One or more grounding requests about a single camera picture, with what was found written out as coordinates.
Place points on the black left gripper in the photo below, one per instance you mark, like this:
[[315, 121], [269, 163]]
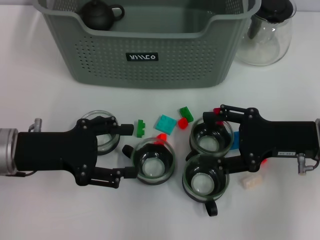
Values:
[[50, 150]]

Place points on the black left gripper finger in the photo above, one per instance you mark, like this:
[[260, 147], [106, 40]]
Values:
[[130, 172]]

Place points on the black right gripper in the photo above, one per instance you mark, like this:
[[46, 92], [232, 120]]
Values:
[[275, 137]]

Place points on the narrow green toy brick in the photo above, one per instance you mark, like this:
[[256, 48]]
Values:
[[139, 130]]

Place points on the glass teacup with black base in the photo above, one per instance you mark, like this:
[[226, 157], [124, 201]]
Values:
[[152, 167], [210, 143], [110, 145], [202, 185]]

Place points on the red sloped toy brick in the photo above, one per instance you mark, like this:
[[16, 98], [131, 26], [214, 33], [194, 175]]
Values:
[[162, 137]]

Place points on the grey-green perforated storage bin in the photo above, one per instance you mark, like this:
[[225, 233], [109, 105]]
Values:
[[175, 62]]

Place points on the blue square toy plate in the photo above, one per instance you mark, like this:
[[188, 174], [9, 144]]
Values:
[[235, 141]]

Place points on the dark red curved toy brick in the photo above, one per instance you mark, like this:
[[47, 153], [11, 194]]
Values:
[[216, 110]]

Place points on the small red toy brick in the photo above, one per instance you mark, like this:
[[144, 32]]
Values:
[[183, 123], [265, 162]]

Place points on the teal square toy plate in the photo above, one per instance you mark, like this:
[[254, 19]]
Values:
[[165, 124]]

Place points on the cream toy brick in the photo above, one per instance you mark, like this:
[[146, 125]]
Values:
[[251, 182]]

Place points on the green rectangular toy brick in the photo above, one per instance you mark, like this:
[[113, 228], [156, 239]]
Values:
[[186, 113]]

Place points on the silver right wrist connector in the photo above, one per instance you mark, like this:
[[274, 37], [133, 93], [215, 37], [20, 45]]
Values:
[[301, 162]]

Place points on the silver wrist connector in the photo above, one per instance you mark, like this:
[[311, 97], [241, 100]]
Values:
[[301, 162], [37, 123]]

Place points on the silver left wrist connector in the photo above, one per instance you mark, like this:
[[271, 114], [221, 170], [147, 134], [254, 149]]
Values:
[[37, 123]]

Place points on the glass carafe with black lid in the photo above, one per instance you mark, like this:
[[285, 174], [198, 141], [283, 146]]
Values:
[[265, 45]]

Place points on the dark clay teapot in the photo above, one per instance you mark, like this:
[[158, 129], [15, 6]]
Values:
[[96, 16]]

